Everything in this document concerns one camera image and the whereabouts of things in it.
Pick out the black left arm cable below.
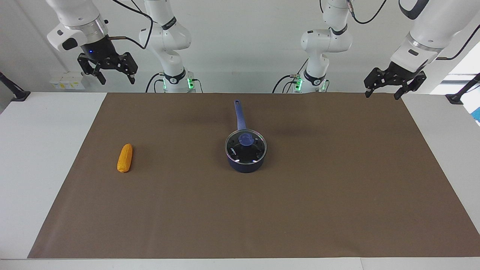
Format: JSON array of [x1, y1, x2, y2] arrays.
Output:
[[347, 0, 480, 61]]

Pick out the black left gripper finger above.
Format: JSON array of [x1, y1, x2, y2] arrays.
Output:
[[393, 72, 427, 101], [364, 67, 386, 99]]

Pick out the glass lid with blue knob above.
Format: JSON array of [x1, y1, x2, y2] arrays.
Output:
[[225, 129, 267, 165]]

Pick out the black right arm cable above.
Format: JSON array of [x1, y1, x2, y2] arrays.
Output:
[[107, 0, 155, 50]]

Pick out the dark blue handled pot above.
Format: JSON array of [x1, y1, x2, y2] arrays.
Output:
[[224, 99, 268, 174]]

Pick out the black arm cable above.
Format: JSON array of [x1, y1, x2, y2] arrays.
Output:
[[107, 0, 155, 50], [347, 0, 480, 61]]

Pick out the yellow corn cob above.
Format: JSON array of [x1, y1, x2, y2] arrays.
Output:
[[117, 144, 133, 173]]

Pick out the black clamp mount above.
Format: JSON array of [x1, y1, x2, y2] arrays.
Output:
[[0, 71, 31, 102], [445, 73, 480, 105]]

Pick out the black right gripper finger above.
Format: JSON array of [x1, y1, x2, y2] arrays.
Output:
[[77, 53, 107, 86], [117, 51, 138, 85]]

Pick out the brown table mat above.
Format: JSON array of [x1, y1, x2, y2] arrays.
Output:
[[27, 92, 480, 259]]

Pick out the white wall socket box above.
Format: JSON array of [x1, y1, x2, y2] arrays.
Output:
[[49, 73, 86, 91]]

